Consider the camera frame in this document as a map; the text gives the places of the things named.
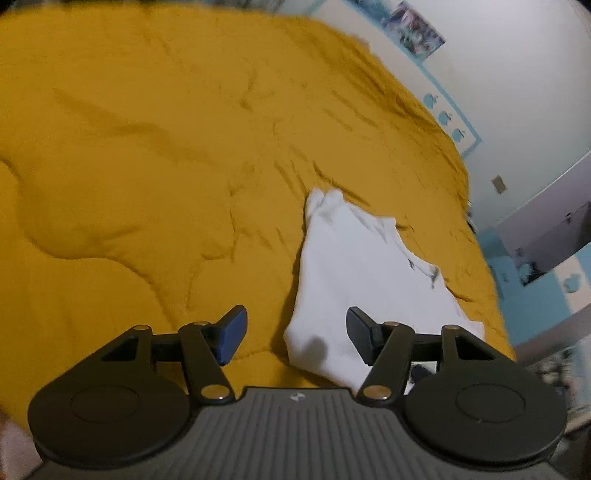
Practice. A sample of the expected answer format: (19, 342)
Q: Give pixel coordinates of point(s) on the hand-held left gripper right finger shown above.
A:
(362, 337)

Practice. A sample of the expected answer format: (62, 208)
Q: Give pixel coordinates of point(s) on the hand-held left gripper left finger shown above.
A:
(231, 334)

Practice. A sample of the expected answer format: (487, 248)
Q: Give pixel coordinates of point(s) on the white sweatshirt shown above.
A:
(351, 277)

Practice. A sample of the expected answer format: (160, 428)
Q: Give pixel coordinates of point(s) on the yellow blanket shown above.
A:
(161, 161)

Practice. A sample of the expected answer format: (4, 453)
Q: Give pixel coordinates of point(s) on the blue and white wardrobe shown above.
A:
(545, 258)

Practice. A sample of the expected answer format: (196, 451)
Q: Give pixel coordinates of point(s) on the wall light switch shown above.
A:
(497, 184)

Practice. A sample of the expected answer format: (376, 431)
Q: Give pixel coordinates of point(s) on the wall poster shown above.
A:
(415, 27)

